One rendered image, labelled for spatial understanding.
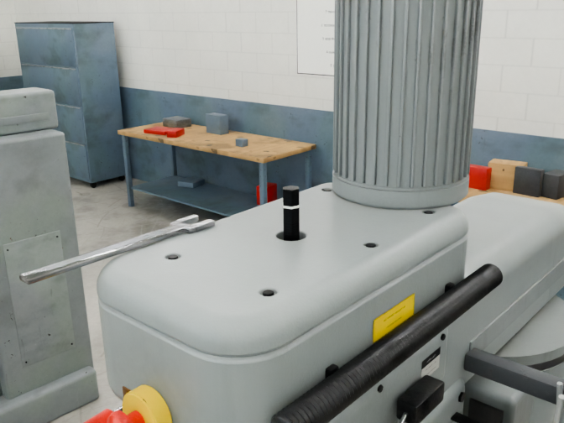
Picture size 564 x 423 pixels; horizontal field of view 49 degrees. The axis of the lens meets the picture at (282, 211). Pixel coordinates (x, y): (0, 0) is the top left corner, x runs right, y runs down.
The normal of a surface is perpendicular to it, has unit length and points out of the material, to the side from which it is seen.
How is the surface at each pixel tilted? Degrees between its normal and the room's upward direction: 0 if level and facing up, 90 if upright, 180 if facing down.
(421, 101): 90
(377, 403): 90
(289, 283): 0
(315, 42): 90
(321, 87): 90
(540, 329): 0
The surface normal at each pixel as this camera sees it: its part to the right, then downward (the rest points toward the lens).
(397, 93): -0.27, 0.30
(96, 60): 0.75, 0.19
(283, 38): -0.66, 0.25
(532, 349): -0.01, -0.95
